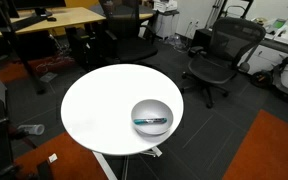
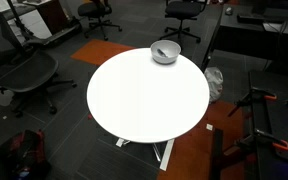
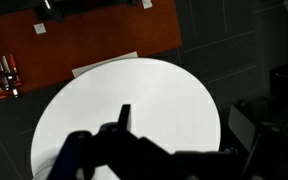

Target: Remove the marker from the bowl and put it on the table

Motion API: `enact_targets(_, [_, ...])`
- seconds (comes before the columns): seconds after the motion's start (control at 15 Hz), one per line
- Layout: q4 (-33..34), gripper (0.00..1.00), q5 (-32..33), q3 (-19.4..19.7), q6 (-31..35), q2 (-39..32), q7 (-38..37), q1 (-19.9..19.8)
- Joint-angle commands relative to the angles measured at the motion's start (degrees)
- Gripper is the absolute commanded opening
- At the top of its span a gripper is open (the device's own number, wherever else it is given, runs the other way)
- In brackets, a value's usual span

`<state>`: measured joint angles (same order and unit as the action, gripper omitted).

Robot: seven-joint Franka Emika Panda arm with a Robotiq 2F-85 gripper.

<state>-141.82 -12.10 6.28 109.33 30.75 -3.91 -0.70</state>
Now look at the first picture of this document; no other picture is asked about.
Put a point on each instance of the white metal table base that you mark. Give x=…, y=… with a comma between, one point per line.
x=103, y=165

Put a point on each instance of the light wooden desk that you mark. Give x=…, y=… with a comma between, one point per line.
x=145, y=15
x=70, y=16

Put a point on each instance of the long white cabinet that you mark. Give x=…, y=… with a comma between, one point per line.
x=270, y=61

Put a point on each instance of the black computer tower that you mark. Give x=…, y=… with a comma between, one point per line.
x=80, y=46

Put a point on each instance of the white round bowl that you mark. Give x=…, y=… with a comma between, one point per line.
x=150, y=108

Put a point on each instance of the grey power strip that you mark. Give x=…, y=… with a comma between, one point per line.
x=48, y=77

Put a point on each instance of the teal marker pen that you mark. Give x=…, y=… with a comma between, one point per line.
x=144, y=121

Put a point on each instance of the black electric scooter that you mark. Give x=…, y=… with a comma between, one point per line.
x=277, y=78

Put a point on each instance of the grey metal tripod poles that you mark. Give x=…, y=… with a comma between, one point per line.
x=217, y=11

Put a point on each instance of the grey countertop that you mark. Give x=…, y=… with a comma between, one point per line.
x=284, y=41

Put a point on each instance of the small white drawer cabinet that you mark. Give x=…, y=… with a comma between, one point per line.
x=167, y=25

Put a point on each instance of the white printer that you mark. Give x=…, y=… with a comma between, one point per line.
x=165, y=5

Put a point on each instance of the black computer monitor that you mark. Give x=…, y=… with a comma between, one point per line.
x=37, y=3

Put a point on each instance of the small white paper tag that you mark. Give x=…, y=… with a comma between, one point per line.
x=52, y=158

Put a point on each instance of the black box on floor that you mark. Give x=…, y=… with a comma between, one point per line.
x=201, y=37

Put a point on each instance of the black high-back office chair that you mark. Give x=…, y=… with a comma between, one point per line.
x=134, y=50

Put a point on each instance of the clear plastic bottle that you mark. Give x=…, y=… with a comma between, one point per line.
x=34, y=129

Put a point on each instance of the black computer mouse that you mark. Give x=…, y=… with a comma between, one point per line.
x=51, y=19

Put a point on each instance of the black metal stand pole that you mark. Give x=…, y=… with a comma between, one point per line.
x=24, y=56

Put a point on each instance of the black mesh office chair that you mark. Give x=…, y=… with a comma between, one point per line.
x=214, y=68

